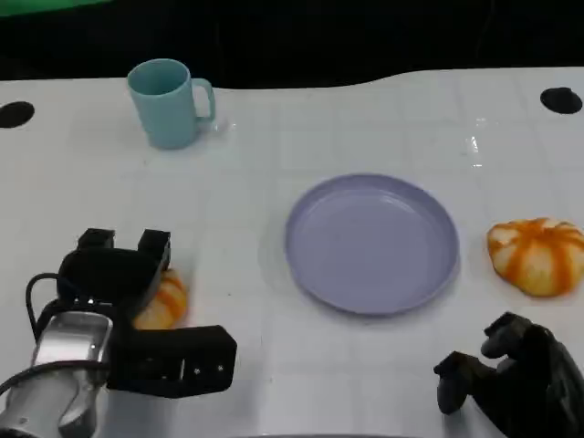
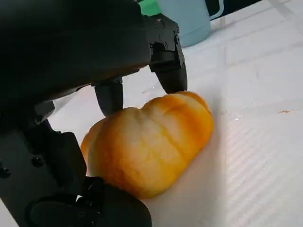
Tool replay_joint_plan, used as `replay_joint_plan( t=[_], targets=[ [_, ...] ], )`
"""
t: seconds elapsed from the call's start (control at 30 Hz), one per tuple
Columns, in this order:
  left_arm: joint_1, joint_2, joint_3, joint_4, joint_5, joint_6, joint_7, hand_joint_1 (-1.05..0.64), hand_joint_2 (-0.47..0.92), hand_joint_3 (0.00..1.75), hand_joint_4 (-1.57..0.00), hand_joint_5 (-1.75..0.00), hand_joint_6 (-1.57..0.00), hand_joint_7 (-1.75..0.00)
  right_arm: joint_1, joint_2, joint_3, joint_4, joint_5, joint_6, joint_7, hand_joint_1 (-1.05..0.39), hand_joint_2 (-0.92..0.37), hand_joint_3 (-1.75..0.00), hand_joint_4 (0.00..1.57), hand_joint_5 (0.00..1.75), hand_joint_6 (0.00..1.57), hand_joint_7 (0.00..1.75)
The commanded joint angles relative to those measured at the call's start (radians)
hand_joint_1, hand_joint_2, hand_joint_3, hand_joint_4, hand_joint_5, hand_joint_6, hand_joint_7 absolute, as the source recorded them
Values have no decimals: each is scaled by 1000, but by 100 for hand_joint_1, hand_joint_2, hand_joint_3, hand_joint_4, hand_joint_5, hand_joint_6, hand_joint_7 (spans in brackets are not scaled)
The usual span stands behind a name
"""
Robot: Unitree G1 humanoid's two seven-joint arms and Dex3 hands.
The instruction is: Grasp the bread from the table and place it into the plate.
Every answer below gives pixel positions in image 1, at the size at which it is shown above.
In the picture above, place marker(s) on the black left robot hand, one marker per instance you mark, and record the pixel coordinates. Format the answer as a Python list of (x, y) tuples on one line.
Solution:
[(109, 274)]

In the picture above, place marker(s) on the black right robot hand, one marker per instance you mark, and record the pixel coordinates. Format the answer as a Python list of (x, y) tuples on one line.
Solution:
[(538, 378)]

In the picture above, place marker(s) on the small orange white bread roll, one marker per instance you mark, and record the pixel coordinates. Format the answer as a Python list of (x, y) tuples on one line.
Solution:
[(169, 301)]

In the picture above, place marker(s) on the large orange white bread roll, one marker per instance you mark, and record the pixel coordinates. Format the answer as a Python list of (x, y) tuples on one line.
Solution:
[(534, 260)]

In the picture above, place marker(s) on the pale green mug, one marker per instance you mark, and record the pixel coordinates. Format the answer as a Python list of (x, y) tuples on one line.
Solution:
[(164, 114)]

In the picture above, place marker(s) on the black table grommet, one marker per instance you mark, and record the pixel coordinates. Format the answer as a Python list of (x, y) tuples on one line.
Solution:
[(561, 100), (16, 114)]

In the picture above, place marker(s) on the lilac plate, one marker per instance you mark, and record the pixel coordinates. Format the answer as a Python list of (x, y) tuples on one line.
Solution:
[(369, 246)]

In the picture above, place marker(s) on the black curtain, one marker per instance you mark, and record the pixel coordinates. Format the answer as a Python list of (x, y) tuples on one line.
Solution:
[(319, 41)]

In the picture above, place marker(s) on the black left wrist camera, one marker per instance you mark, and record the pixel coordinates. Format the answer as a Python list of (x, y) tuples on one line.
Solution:
[(182, 356)]

